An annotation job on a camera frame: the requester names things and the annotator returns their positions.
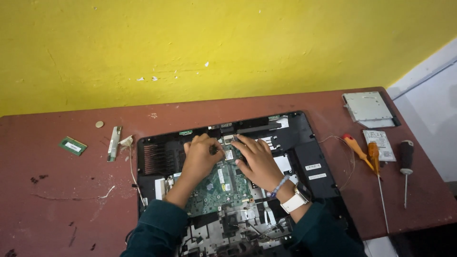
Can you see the person's left hand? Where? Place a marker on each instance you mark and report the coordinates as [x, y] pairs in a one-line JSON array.
[[198, 160]]

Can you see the person's right hand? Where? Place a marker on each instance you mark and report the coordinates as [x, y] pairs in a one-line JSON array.
[[262, 166]]

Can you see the person's left fingers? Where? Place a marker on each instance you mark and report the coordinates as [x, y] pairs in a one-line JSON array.
[[207, 142]]

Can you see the green laptop motherboard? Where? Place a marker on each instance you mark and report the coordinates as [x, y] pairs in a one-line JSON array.
[[217, 189]]

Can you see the white smartwatch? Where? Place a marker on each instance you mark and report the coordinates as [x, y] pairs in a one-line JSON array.
[[294, 201]]

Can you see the black open laptop chassis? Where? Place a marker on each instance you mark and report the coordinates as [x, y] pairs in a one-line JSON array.
[[314, 150]]

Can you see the round coin cell battery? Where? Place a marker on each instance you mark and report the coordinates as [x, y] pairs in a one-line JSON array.
[[99, 124]]

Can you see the green memory module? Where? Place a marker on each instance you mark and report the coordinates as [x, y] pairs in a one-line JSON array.
[[73, 146]]

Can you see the red-capped orange screwdriver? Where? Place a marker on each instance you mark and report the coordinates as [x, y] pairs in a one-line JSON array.
[[354, 145]]

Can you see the silver optical disc drive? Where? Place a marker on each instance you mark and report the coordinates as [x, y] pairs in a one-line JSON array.
[[367, 106]]

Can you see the silver hard disk drive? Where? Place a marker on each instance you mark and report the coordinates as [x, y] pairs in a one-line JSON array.
[[383, 144]]

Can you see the silver metal bracket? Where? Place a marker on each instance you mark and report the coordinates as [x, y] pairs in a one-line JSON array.
[[114, 143]]

